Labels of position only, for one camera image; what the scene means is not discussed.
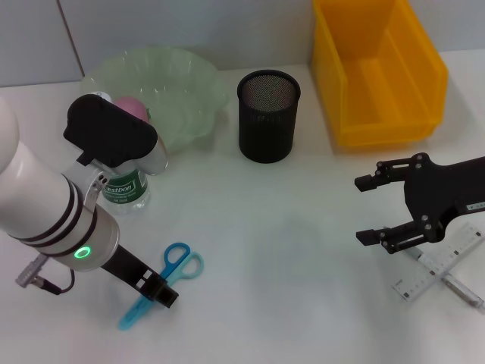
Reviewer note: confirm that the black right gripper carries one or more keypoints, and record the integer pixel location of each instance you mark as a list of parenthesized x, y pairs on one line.
[(443, 193)]

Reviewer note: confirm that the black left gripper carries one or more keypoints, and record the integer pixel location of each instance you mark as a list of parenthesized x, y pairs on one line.
[(127, 267)]

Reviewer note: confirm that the blue plastic scissors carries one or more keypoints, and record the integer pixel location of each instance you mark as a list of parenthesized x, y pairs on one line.
[(130, 318)]

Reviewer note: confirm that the clear green-label water bottle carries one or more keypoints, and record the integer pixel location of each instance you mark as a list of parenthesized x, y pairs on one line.
[(125, 189)]

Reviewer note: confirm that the pink peach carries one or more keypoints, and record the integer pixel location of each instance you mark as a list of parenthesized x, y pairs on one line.
[(129, 106)]

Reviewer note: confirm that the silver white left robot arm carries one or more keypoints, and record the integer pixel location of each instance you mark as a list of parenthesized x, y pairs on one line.
[(38, 204)]

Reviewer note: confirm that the transparent plastic ruler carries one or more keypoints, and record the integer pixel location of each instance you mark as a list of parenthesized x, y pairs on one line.
[(417, 286)]

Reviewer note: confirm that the silver grey pen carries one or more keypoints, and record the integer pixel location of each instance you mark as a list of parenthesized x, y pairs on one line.
[(462, 292)]

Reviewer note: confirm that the pale green glass fruit plate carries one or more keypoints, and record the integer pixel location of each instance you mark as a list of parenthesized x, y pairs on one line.
[(182, 95)]

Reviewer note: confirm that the yellow plastic storage bin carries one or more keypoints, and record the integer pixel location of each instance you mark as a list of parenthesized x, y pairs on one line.
[(379, 87)]

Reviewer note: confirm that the black mesh cup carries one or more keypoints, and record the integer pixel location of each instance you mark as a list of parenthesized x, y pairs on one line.
[(265, 129)]

